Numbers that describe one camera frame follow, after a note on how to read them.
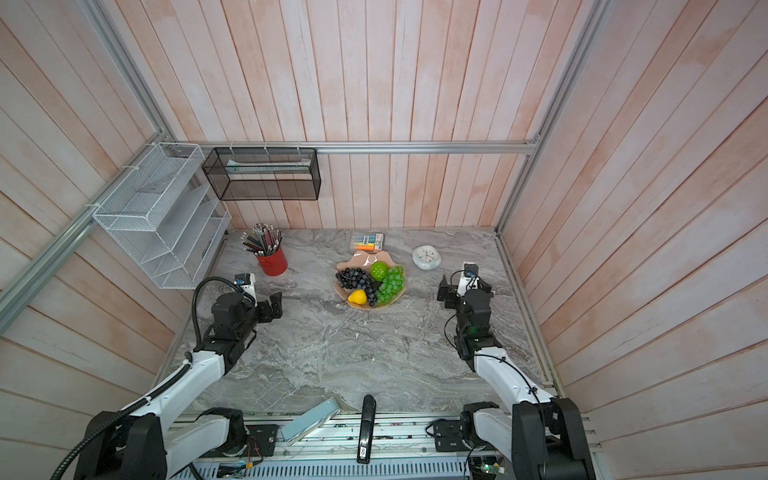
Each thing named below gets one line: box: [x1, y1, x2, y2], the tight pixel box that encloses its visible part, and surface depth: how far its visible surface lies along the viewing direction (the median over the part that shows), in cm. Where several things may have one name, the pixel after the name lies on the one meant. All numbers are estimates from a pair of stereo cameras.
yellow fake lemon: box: [347, 289, 367, 305], surface depth 96 cm
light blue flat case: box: [281, 398, 341, 445], surface depth 76 cm
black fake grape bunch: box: [335, 267, 377, 307], surface depth 97 cm
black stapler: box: [357, 394, 377, 465], surface depth 75 cm
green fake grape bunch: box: [375, 265, 405, 304], surface depth 96 cm
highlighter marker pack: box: [352, 233, 385, 251], surface depth 117 cm
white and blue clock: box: [412, 245, 442, 270], surface depth 110 cm
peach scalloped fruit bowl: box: [333, 250, 406, 308], surface depth 97 cm
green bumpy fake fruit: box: [369, 261, 389, 282], surface depth 100 cm
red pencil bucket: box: [257, 247, 288, 276], surface depth 108 cm
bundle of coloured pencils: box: [240, 223, 283, 257], surface depth 100 cm
